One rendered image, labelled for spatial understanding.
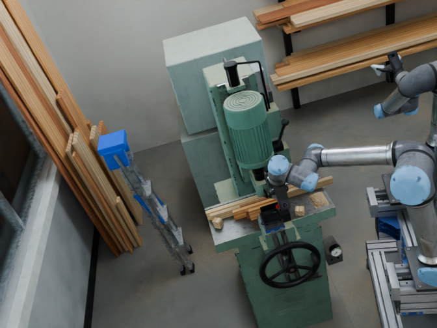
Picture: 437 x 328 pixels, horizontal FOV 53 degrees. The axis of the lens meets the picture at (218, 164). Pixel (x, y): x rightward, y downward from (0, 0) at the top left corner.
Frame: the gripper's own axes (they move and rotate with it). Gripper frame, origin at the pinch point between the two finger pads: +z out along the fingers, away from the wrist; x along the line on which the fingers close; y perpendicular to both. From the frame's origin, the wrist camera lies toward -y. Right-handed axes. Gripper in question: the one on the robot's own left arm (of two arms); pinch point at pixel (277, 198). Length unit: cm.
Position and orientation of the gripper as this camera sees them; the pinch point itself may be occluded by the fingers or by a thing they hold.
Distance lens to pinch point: 196.0
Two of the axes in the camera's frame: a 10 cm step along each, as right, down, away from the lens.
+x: -9.5, 3.0, -0.3
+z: 1.0, 3.9, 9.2
